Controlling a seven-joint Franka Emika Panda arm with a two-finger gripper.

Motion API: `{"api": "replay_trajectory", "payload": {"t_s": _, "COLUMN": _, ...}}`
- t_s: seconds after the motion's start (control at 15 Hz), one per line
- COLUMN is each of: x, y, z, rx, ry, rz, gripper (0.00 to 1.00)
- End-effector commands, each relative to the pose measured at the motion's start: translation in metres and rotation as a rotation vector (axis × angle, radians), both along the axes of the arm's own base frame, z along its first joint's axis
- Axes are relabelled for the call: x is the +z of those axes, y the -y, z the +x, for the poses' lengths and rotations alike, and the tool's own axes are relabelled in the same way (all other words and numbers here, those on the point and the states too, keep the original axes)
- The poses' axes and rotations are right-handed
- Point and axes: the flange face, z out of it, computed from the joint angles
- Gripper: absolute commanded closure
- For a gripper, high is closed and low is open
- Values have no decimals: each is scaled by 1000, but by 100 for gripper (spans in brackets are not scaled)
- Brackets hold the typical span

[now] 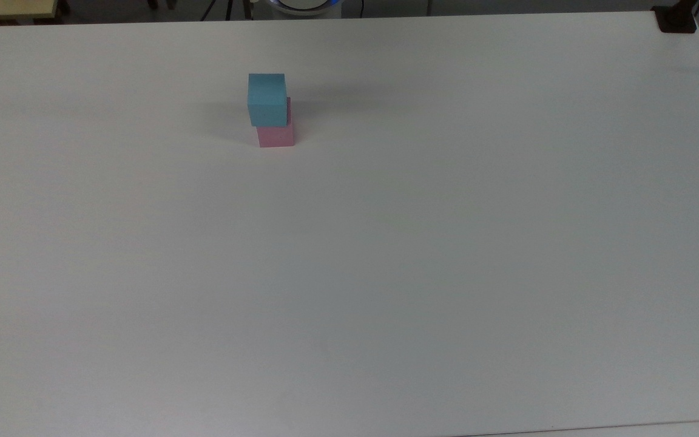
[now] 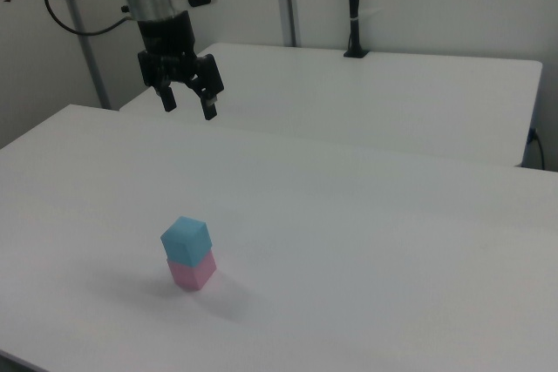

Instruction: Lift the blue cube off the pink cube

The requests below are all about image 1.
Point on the blue cube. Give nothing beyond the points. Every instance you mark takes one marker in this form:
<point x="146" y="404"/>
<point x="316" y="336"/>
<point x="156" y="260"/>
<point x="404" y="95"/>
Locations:
<point x="266" y="97"/>

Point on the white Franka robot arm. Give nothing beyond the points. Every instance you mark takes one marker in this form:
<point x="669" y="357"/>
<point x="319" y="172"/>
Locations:
<point x="304" y="5"/>

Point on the pink cube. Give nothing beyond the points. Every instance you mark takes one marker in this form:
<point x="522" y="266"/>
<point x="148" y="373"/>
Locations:
<point x="275" y="137"/>

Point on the yellow wooden table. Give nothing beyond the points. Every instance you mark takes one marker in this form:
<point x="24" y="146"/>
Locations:
<point x="3" y="7"/>

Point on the black clamp camera stand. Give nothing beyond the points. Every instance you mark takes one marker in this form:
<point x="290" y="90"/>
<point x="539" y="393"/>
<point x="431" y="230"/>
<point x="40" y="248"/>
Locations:
<point x="676" y="21"/>

